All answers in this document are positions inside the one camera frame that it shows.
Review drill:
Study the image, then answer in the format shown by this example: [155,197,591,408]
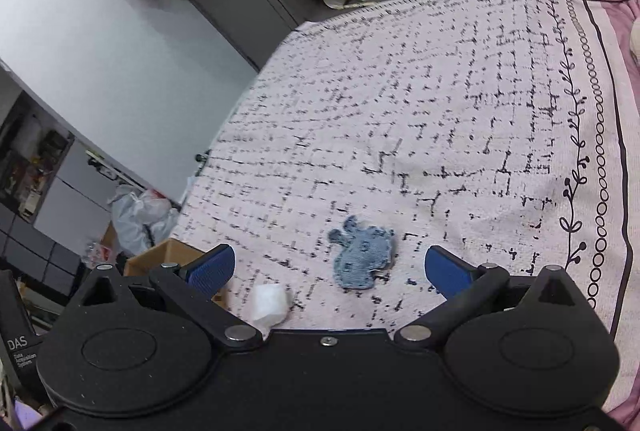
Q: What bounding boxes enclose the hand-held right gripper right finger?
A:
[394,245,588,352]

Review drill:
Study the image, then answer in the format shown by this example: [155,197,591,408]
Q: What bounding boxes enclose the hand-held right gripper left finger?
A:
[75,243,264,353]

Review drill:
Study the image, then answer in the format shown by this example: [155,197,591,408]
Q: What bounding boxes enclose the brown cardboard box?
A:
[122,238,229,308]

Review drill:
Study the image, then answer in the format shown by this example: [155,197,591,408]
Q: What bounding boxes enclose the white soft sponge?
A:
[248,283,294,328]

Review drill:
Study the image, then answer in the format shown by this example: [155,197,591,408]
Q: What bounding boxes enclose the blue denim patch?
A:
[328,215,396,291]

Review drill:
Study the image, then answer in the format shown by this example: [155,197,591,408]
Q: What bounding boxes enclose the white plastic bag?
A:
[140,188,181,244]

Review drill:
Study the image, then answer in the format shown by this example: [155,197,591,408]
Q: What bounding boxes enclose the grey plastic bag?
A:
[109,184,151,258]

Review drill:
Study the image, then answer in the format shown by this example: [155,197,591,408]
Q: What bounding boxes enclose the pack of drink bottles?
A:
[81,240,119,268]

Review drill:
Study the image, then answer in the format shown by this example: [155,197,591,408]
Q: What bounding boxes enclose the white black printed blanket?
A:
[175,0,636,337]

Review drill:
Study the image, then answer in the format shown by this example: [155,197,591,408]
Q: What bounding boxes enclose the white wall cabinets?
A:
[0,58,151,309]

